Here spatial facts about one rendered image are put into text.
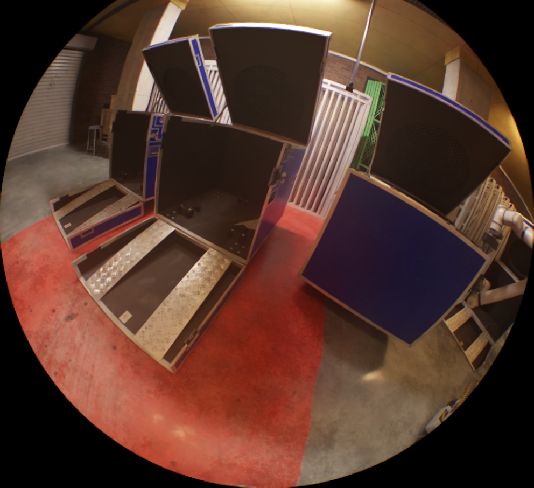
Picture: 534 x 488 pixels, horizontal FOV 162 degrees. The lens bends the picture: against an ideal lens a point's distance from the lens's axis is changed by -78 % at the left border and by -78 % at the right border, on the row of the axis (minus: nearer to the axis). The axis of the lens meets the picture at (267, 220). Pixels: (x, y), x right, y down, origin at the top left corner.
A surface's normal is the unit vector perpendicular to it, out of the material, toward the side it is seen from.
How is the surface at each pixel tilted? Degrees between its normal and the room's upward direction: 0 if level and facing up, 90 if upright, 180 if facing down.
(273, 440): 0
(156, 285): 1
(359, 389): 0
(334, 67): 90
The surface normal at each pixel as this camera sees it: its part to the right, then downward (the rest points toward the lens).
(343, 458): 0.29, -0.85
